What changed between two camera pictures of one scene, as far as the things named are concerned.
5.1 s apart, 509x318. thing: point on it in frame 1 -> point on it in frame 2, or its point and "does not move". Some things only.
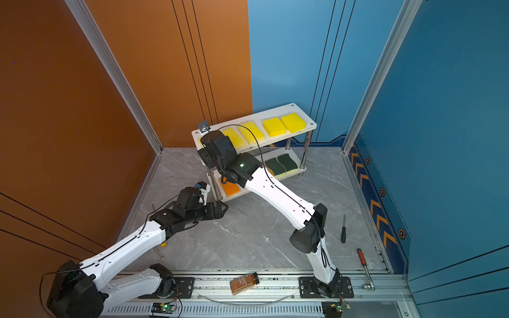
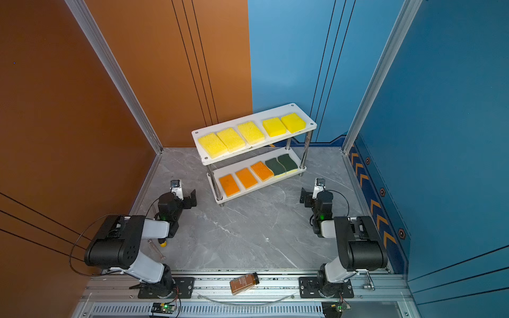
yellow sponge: [274, 127] does not move
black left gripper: [212, 214] -> [187, 201]
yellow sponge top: [293, 122] does not move
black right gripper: [207, 156] -> [308, 196]
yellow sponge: [233, 136] does not move
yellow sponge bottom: [248, 135] does not move
